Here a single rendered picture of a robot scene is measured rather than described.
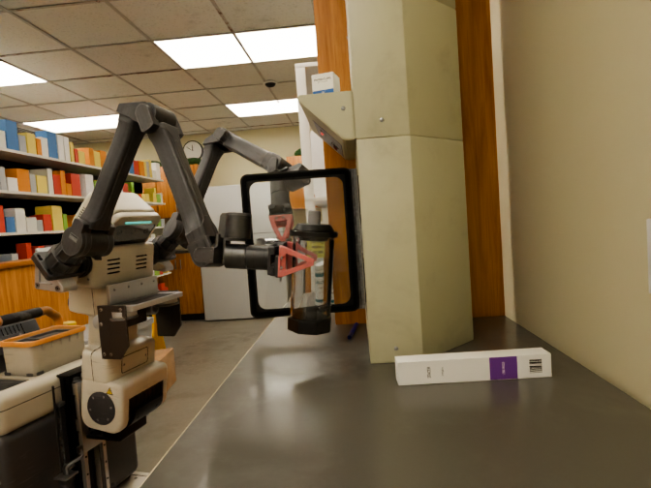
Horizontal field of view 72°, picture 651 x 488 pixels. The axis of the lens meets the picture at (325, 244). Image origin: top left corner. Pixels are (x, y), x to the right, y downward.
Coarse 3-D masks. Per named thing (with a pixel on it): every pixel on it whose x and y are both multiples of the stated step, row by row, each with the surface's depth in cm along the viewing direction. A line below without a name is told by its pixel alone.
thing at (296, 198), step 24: (264, 192) 122; (288, 192) 123; (312, 192) 123; (336, 192) 123; (264, 216) 123; (288, 216) 123; (336, 216) 123; (264, 240) 123; (288, 240) 123; (336, 240) 124; (336, 264) 124; (264, 288) 124; (288, 288) 124; (336, 288) 124
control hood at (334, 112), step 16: (304, 96) 92; (320, 96) 92; (336, 96) 92; (352, 96) 92; (304, 112) 102; (320, 112) 92; (336, 112) 92; (352, 112) 92; (336, 128) 92; (352, 128) 92; (352, 144) 98
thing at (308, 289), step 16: (304, 240) 96; (320, 240) 96; (320, 256) 96; (304, 272) 96; (320, 272) 97; (304, 288) 97; (320, 288) 97; (304, 304) 97; (320, 304) 97; (320, 320) 98
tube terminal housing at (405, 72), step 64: (384, 0) 90; (384, 64) 91; (448, 64) 100; (384, 128) 91; (448, 128) 100; (384, 192) 92; (448, 192) 100; (384, 256) 93; (448, 256) 100; (384, 320) 94; (448, 320) 99
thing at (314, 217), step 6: (312, 210) 99; (312, 216) 98; (318, 216) 99; (312, 222) 99; (318, 222) 99; (294, 228) 99; (300, 228) 97; (306, 228) 96; (312, 228) 96; (318, 228) 96; (324, 228) 97; (330, 228) 98
